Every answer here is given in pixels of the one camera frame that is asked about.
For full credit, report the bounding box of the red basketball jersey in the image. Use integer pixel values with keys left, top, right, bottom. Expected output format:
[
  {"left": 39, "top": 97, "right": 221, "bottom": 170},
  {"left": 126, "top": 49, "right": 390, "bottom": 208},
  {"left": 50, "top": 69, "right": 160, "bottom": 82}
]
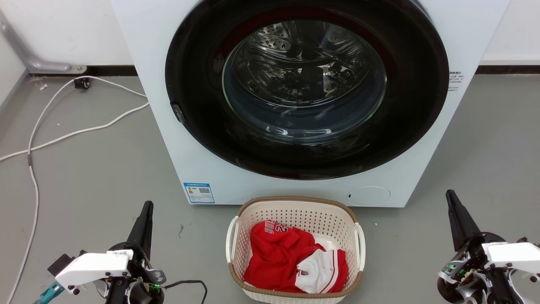
[{"left": 243, "top": 220, "right": 349, "bottom": 294}]

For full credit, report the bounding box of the long white power cable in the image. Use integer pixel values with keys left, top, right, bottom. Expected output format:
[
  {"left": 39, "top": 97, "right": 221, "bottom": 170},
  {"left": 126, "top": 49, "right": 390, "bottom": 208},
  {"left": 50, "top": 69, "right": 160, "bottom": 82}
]
[{"left": 5, "top": 75, "right": 148, "bottom": 304}]

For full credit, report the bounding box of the black skirting strip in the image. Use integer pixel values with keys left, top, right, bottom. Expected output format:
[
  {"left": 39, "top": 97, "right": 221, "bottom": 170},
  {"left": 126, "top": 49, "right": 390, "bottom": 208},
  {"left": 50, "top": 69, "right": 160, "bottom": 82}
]
[{"left": 30, "top": 65, "right": 540, "bottom": 77}]

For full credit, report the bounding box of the blue energy label sticker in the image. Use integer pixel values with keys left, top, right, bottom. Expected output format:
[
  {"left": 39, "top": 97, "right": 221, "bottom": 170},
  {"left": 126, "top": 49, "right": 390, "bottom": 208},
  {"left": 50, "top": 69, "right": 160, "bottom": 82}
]
[{"left": 184, "top": 182, "right": 215, "bottom": 204}]

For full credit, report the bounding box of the white perforated laundry basket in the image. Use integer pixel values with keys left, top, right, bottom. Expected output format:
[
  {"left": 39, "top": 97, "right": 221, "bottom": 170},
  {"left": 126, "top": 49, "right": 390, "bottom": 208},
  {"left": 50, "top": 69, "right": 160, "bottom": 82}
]
[{"left": 225, "top": 196, "right": 366, "bottom": 304}]

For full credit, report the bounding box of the white front-load washing machine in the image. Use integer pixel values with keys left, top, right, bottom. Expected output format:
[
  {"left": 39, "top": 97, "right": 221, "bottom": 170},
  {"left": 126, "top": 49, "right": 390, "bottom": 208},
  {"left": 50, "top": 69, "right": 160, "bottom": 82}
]
[{"left": 111, "top": 0, "right": 512, "bottom": 208}]

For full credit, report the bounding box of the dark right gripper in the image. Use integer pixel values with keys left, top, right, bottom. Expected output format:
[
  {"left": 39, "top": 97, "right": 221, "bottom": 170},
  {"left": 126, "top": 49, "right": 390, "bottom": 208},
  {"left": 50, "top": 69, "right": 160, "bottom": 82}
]
[{"left": 437, "top": 189, "right": 524, "bottom": 304}]

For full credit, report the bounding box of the teal plastic connector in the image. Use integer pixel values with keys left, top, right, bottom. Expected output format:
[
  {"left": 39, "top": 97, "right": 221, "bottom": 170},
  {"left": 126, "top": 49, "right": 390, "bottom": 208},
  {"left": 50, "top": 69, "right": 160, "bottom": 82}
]
[{"left": 34, "top": 282, "right": 65, "bottom": 304}]

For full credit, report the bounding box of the round white drain filter cover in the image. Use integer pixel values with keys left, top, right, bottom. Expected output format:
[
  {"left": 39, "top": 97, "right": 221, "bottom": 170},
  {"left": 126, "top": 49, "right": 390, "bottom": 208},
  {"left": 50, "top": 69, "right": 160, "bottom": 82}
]
[{"left": 346, "top": 186, "right": 391, "bottom": 207}]

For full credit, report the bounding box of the thin black left gripper cable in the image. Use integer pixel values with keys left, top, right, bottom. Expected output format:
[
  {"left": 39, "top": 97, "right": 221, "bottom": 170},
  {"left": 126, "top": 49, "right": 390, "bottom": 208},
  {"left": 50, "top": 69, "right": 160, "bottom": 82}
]
[{"left": 164, "top": 280, "right": 208, "bottom": 304}]

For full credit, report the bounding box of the white red-striped garment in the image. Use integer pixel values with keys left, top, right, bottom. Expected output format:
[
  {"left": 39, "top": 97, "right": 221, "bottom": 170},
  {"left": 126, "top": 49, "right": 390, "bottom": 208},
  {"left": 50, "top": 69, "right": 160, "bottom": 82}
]
[{"left": 294, "top": 249, "right": 347, "bottom": 294}]

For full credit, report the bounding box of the white hose cable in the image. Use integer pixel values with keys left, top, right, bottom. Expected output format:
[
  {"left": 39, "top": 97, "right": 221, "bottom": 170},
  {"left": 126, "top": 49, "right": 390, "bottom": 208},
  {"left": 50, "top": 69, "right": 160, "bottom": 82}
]
[{"left": 0, "top": 101, "right": 150, "bottom": 163}]

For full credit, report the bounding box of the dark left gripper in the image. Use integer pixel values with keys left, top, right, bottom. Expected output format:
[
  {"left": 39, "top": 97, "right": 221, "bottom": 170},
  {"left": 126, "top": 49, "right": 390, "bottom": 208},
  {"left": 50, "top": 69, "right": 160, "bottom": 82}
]
[{"left": 105, "top": 201, "right": 166, "bottom": 304}]

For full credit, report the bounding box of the round black washing machine door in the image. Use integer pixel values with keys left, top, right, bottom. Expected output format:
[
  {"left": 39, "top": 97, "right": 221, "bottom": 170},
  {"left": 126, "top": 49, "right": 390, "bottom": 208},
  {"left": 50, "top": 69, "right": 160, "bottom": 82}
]
[{"left": 165, "top": 0, "right": 450, "bottom": 181}]

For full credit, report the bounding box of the grey drain pipe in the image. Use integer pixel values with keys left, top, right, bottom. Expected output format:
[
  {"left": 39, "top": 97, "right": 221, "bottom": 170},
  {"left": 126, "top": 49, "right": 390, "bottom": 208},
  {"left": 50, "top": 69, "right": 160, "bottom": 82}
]
[{"left": 0, "top": 13, "right": 87, "bottom": 75}]

